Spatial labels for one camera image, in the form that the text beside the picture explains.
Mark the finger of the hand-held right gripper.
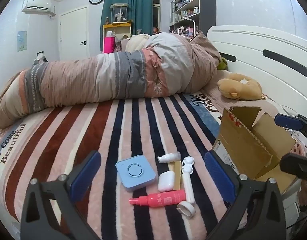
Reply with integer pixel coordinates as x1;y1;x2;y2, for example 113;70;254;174
274;114;307;145
280;153;307;180

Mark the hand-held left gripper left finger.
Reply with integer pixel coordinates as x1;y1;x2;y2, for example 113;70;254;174
20;151;102;240

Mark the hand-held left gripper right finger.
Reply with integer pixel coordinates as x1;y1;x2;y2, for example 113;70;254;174
204;151;287;240

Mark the white slim handheld device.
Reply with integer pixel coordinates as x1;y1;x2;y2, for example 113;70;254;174
181;156;196;204

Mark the brown cardboard box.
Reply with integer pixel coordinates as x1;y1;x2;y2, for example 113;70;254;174
212;106;298;198

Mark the white tape roll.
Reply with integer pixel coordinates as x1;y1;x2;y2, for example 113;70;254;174
177;201;196;220

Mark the blue square device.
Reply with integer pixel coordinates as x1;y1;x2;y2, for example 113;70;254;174
115;155;157;192

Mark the white earbuds case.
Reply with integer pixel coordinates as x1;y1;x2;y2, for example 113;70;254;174
158;171;175;192

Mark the small white pump bottle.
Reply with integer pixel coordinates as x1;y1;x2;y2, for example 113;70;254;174
158;152;181;164

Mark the pink spray bottle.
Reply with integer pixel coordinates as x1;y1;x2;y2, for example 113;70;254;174
129;190;187;207

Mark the pink dotted toy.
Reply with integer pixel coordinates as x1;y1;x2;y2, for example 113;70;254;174
292;139;307;158

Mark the striped fleece blanket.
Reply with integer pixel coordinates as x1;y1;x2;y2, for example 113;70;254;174
0;91;249;240

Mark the brown plush toy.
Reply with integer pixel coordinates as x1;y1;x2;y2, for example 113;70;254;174
217;73;263;101

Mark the white bed headboard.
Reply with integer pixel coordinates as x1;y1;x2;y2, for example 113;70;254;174
206;25;307;130

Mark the green plush toy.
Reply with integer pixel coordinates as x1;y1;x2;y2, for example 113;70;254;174
217;56;229;71

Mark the rolled pink grey quilt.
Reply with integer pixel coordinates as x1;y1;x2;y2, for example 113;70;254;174
0;31;222;130

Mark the pink bag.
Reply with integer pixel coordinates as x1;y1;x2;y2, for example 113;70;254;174
103;36;115;54

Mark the white door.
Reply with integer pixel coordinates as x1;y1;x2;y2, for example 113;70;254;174
59;7;90;61

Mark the yellow shelf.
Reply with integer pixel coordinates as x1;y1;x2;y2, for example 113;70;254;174
102;22;132;53

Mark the dark bookshelf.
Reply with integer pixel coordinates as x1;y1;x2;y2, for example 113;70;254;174
169;0;216;38

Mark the glass display case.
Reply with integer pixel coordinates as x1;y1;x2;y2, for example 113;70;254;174
110;3;130;24

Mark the teal curtain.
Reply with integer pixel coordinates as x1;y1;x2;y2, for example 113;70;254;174
100;0;154;53

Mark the white air conditioner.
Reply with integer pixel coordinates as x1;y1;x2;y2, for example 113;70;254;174
21;0;56;17

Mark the blue wall poster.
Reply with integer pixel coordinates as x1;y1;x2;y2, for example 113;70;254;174
17;30;27;52

